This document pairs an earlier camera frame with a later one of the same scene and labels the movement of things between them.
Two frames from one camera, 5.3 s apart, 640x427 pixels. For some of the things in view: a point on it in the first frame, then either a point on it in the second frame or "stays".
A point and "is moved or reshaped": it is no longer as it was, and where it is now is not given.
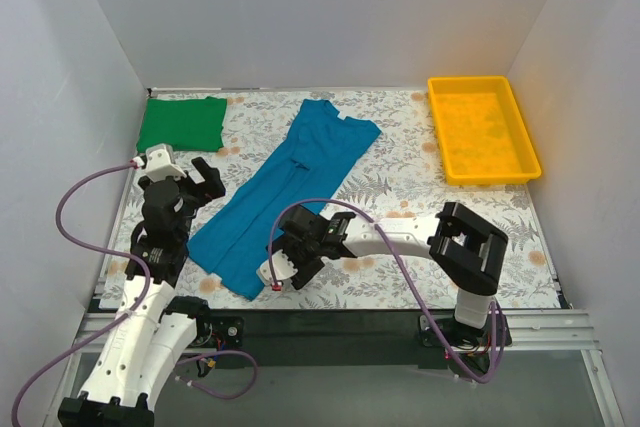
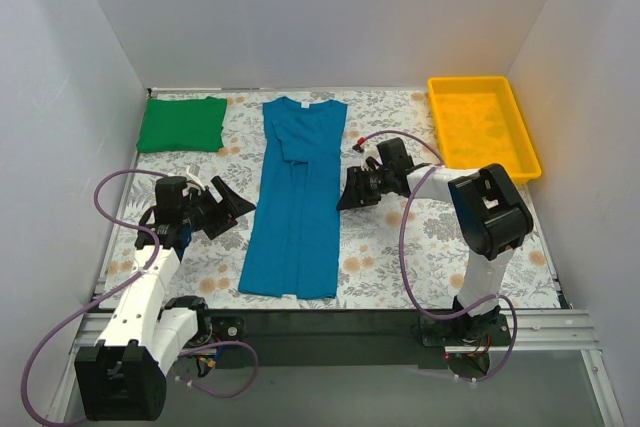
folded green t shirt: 195,124 stays
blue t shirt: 321,149 is moved or reshaped
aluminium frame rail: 564,329 stays
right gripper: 298,265 → 365,185
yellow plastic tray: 481,133 stays
